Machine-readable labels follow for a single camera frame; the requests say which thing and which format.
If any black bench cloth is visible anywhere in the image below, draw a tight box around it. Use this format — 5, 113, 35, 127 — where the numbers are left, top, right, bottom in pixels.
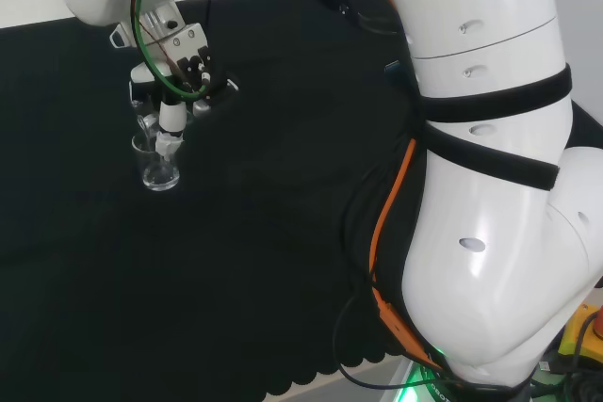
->
0, 0, 603, 402

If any black base cable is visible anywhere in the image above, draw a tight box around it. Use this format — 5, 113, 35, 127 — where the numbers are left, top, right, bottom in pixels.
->
331, 294, 456, 387

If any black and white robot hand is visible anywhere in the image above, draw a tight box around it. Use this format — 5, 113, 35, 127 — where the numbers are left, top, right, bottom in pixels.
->
128, 0, 240, 161

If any orange cable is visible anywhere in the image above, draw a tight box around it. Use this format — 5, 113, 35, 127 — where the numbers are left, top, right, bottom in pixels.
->
368, 137, 448, 371

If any clear glass graduated beaker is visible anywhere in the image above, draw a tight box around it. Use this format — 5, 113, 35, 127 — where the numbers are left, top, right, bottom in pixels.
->
131, 131, 183, 192

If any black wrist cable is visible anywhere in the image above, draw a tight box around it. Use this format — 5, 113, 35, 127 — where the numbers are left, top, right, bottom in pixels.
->
176, 0, 214, 88

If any yellow stop button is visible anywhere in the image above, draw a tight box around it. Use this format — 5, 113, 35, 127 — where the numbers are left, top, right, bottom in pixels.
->
557, 298, 603, 362

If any green cable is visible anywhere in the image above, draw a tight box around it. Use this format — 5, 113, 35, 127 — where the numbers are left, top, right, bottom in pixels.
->
130, 0, 232, 100

